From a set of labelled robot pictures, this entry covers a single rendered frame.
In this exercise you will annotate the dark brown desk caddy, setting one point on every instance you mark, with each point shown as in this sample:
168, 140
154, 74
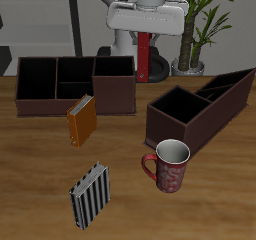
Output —
210, 117
113, 94

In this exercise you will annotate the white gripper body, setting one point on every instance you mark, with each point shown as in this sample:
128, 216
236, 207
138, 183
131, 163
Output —
146, 19

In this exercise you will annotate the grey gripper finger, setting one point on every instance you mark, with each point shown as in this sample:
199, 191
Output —
133, 37
154, 39

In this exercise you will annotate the red patterned mug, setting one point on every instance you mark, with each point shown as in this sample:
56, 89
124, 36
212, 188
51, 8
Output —
171, 175

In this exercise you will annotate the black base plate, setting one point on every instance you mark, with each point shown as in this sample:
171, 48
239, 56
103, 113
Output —
161, 67

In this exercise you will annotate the green pot plant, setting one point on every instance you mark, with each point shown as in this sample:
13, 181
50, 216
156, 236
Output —
186, 40

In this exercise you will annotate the black white striped book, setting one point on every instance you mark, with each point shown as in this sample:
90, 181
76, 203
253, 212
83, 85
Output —
91, 195

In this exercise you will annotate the orange book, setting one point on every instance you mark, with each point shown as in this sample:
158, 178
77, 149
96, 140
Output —
83, 122

